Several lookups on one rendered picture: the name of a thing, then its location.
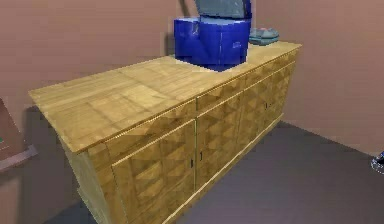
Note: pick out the blue open box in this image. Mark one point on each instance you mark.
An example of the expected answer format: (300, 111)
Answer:
(213, 40)

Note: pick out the yellow wooden sideboard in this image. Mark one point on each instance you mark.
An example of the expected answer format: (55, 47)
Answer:
(140, 110)

